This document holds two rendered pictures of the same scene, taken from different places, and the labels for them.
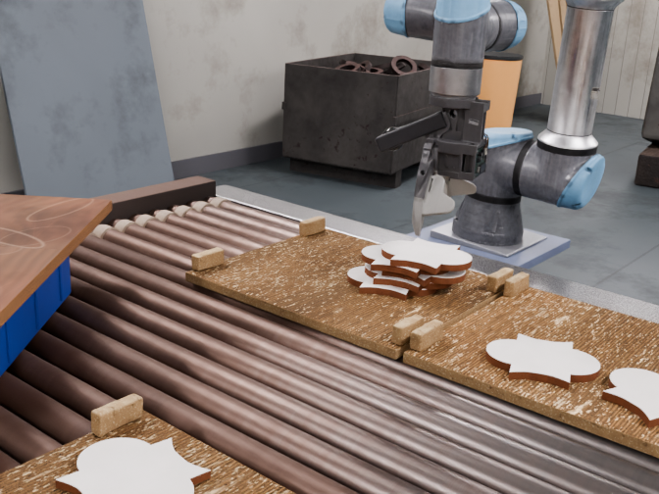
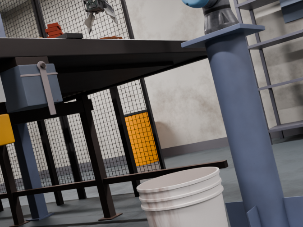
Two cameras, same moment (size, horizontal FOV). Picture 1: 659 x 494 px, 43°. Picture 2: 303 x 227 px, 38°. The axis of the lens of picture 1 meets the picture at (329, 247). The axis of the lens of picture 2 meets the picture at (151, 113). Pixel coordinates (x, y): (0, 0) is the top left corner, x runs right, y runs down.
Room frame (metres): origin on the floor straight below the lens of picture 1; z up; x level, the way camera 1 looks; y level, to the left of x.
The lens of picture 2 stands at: (1.28, -2.15, 0.60)
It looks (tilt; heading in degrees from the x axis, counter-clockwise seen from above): 0 degrees down; 87
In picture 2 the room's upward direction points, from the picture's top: 14 degrees counter-clockwise
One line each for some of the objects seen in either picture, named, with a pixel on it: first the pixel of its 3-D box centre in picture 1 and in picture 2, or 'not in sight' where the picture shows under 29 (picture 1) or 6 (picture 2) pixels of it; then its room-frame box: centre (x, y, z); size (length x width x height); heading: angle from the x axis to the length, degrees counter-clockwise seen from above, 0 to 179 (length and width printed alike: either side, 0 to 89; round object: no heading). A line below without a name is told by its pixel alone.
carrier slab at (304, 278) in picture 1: (352, 281); not in sight; (1.28, -0.04, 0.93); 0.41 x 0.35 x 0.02; 53
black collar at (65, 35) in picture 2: not in sight; (67, 38); (1.13, -0.68, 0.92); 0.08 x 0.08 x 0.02; 52
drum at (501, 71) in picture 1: (492, 94); not in sight; (7.65, -1.39, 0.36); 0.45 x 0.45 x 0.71
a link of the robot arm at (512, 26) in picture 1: (482, 24); not in sight; (1.34, -0.22, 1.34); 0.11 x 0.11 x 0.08; 54
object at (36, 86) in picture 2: not in sight; (32, 88); (1.02, -0.84, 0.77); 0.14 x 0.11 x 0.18; 52
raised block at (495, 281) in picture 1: (500, 279); not in sight; (1.27, -0.28, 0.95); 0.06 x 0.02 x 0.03; 143
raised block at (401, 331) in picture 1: (408, 328); not in sight; (1.06, -0.11, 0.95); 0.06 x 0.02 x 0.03; 143
